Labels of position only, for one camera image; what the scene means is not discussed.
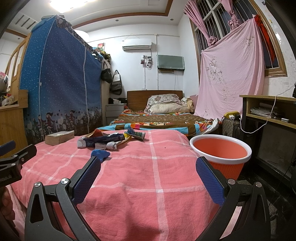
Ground pink checkered blanket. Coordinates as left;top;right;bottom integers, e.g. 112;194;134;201
10;129;242;241

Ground pink hanging sheet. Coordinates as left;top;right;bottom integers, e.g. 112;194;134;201
194;19;264;119

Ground grey hanging handbag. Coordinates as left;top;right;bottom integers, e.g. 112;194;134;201
109;70;122;95

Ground wooden bunk bed frame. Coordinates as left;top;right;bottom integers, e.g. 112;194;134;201
0;35;31;157

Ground floral pillow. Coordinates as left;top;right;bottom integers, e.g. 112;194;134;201
144;94;190;114

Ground quilted grey bag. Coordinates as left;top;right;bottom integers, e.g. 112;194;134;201
222;118;243;140

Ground wooden window frame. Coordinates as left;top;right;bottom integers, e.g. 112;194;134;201
198;2;280;77

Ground blue trash piece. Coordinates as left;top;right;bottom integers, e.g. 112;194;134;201
91;149;110;163

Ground colourful striped bed quilt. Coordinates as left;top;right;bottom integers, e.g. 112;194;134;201
99;109;219;137

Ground yellow power strip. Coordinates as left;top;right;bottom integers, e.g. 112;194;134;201
224;111;241;121

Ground wooden desk shelf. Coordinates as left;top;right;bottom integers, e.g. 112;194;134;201
240;95;295;180

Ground blue fabric wardrobe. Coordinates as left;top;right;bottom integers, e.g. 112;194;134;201
20;15;103;144

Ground green blue snack wrapper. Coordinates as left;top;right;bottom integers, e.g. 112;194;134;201
125;126;145;141

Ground orange trash bin white rim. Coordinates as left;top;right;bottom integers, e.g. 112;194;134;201
190;134;252;180

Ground white bedside drawer cabinet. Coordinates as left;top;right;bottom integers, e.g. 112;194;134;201
105;103;126;125

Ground green covered wall unit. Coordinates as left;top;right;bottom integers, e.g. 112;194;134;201
157;55;185;71

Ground black hanging handbag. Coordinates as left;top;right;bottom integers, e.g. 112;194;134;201
100;61;113;84

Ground white air conditioner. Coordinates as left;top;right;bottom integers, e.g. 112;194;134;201
122;38;152;51

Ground small cardboard box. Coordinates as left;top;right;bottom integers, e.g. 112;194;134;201
45;131;74;146

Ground wooden bed headboard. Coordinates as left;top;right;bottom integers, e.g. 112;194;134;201
126;90;183;111

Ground red hanging cloth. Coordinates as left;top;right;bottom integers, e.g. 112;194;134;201
254;15;276;63

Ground pink tied curtain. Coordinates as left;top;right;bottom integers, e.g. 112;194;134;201
184;0;240;46

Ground stack of papers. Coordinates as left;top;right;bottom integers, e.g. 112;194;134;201
250;108;278;118

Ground white charging cable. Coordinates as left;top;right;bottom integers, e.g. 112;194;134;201
239;85;296;135

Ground grey wrapper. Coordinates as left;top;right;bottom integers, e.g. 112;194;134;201
77;133;125;150

